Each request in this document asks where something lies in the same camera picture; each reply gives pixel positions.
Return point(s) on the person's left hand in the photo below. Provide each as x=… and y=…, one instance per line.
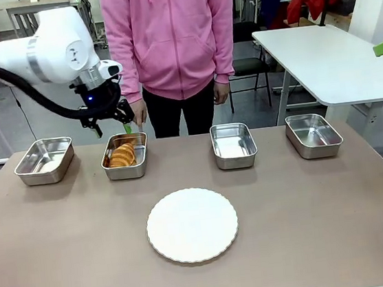
x=221, y=93

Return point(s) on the grey metal desk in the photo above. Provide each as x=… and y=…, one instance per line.
x=21, y=14

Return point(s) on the rectangular steel container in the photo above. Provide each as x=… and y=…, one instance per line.
x=43, y=162
x=140, y=166
x=313, y=134
x=234, y=145

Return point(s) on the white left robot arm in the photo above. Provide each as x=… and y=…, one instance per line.
x=55, y=44

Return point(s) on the white scalloped plate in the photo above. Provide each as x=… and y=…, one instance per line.
x=192, y=224

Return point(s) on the black chair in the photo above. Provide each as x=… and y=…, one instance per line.
x=248, y=64

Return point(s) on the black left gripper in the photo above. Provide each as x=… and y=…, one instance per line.
x=90, y=97

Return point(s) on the pink zip hoodie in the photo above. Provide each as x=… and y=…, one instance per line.
x=172, y=31

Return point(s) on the large white side table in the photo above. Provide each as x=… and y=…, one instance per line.
x=324, y=62

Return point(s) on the person's right hand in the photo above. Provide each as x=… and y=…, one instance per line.
x=138, y=109

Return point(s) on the black trousers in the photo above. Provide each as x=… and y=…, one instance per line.
x=174, y=117

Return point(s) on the golden brown croissant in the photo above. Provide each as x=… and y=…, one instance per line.
x=122, y=155

